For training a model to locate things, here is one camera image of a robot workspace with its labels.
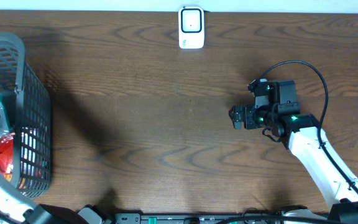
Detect red packaged item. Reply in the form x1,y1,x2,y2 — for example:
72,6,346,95
0,133,15,182

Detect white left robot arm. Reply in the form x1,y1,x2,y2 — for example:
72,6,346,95
0,174,84,224

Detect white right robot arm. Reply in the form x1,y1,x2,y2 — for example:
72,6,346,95
229,103,358,214

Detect white barcode scanner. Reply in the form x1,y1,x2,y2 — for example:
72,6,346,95
178,6,205,49

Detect grey plastic basket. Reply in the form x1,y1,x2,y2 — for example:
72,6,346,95
0,32,52,198

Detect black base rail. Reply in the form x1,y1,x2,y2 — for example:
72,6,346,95
78,203,323,224

